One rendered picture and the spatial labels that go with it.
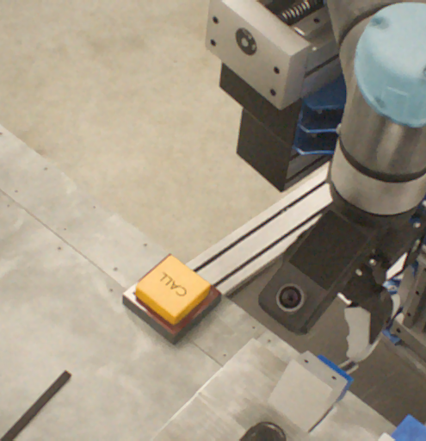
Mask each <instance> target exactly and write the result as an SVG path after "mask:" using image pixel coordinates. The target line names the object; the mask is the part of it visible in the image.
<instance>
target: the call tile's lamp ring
mask: <svg viewBox="0 0 426 441"><path fill-rule="evenodd" d="M169 255H172V254H171V253H170V254H168V255H167V256H166V258H165V259H163V260H161V261H160V262H159V263H158V264H157V265H155V266H154V267H153V268H152V270H150V271H149V272H147V273H146V274H145V275H144V276H143V277H141V278H140V279H139V280H138V281H137V282H136V283H135V284H134V285H133V286H132V287H131V288H130V289H127V290H126V291H125V292H124V294H123V295H124V296H125V297H126V298H127V299H130V300H131V301H132V302H134V303H135V304H136V306H137V307H139V308H141V309H142V310H144V311H145V312H146V313H147V314H149V315H150V317H151V318H153V319H154V320H155V321H157V322H158V323H159V324H161V325H162V326H164V327H166V329H167V330H168V331H169V332H171V333H172V334H173V335H177V334H178V333H179V332H180V331H181V330H182V329H183V328H184V327H185V326H186V325H187V324H188V323H189V322H190V321H191V320H192V319H194V318H195V316H196V315H197V314H198V313H200V312H201V311H202V310H203V309H204V308H206V307H207V306H208V304H209V303H210V302H211V301H213V300H214V299H215V298H217V297H218V296H219V295H220V294H221V291H219V290H218V289H216V288H215V287H214V286H213V285H211V284H210V283H209V284H210V289H209V290H211V291H212V292H213V293H212V294H210V296H208V298H206V300H204V301H203V302H202V303H201V304H199V306H198V307H197V308H196V309H195V310H194V311H192V312H191V313H190V314H189V315H187V316H186V318H185V319H184V320H182V321H181V322H180V323H179V324H178V325H177V326H175V327H173V326H172V325H171V324H170V323H168V322H167V321H166V320H163V319H162V318H161V316H160V315H158V314H157V313H156V312H154V311H153V310H151V309H150V308H148V307H147V306H146V305H145V304H144V303H143V302H142V301H140V300H139V299H138V298H136V297H135V296H134V295H132V293H133V291H135V286H136V284H138V283H139V282H141V280H142V279H143V278H145V277H146V276H147V275H148V274H149V273H150V272H153V271H154V270H155V268H156V267H157V266H159V265H160V264H161V263H162V262H163V261H165V260H166V259H167V258H168V257H169Z"/></svg>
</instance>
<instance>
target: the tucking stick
mask: <svg viewBox="0 0 426 441"><path fill-rule="evenodd" d="M70 377H72V373H70V372H68V371H67V370H64V371H63V373H62V375H61V376H59V377H58V378H57V379H56V380H55V381H54V382H53V383H52V384H51V385H50V387H49V388H47V390H46V391H45V392H44V393H43V394H42V395H41V396H40V398H39V399H38V400H36V401H35V402H34V404H33V405H32V406H31V407H30V408H29V409H28V410H27V411H26V412H25V413H24V414H23V415H22V416H21V417H20V419H19V420H18V421H17V422H16V423H15V424H13V425H12V426H11V427H10V428H9V430H8V431H7V432H6V434H5V435H4V436H2V437H1V438H0V441H11V440H12V439H13V438H15V437H16V435H17V434H18V433H19V432H20V431H21V430H22V428H23V427H24V426H25V425H27V424H28V422H29V421H30V420H31V419H32V418H33V417H34V416H35V414H37V413H38V412H39V411H40V410H41V408H42V407H43V406H44V405H45V404H46V403H47V402H48V401H49V400H51V399H52V397H53V395H54V394H55V393H56V392H57V391H58V390H59V389H61V388H62V387H63V385H64V384H65V382H66V381H67V380H68V379H69V378H70Z"/></svg>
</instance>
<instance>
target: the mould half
mask: <svg viewBox="0 0 426 441"><path fill-rule="evenodd" d="M287 366H288V365H287V363H286V362H284V361H283V360H282V359H279V358H278V357H277V356H276V355H275V354H274V353H272V352H271V351H270V350H269V349H267V348H266V347H265V346H263V345H262V344H260V343H259V342H257V341H256V339H254V338H253V339H252V340H251V341H250V342H249V343H248V344H246V345H245V346H244V347H243V348H242V349H241V350H240V351H239V352H238V354H237V355H236V356H234V357H233V358H232V359H231V360H230V361H229V362H228V363H227V365H226V366H225V367H222V368H221V369H220V370H219V371H218V372H217V373H216V374H215V375H214V377H213V378H212V379H210V380H209V381H208V382H207V383H206V384H205V385H204V386H203V388H202V389H201V390H199V391H198V392H197V393H196V394H195V395H194V397H193V398H192V400H191V401H190V402H189V403H187V404H186V405H185V406H184V407H183V408H182V409H181V411H180V412H178V413H177V414H175V415H174V416H173V417H172V418H171V419H170V420H169V422H168V423H167V424H166V426H164V427H163V428H162V429H161V430H160V431H159V432H158V434H157V435H156V436H155V437H154V438H152V439H151V440H150V441H238V440H239V439H240V438H241V437H242V436H243V435H244V434H245V432H247V430H248V429H249V428H250V427H251V426H252V427H253V426H254V425H258V424H260V423H264V422H266V423H272V424H275V425H277V426H279V427H280V428H281V429H282V430H283V432H284V434H285V437H286V441H378V439H379V438H380V435H378V434H377V433H376V432H374V431H373V429H372V428H369V427H368V426H367V425H365V424H364V423H363V422H361V421H359V420H358V419H357V418H356V417H355V416H354V415H353V414H352V413H349V412H348V411H347V410H345V409H344V408H343V406H341V405H340V404H339V403H336V402H335V403H334V404H333V410H332V411H331V412H330V413H329V414H328V415H327V416H325V417H324V418H323V420H322V421H321V422H320V424H319V425H318V426H317V427H316V428H314V429H313V430H312V432H311V433H309V432H306V431H305V430H303V429H301V428H300V427H299V426H298V425H296V424H295V423H294V422H292V421H291V420H290V419H289V418H288V417H287V416H286V415H285V414H283V413H282V412H279V411H278V410H277V408H276V407H274V406H273V405H272V404H270V403H268V399H269V397H270V395H272V393H273V391H274V389H275V386H276V384H277V383H278V381H279V380H280V379H281V377H282V376H283V373H284V372H285V370H286V368H287Z"/></svg>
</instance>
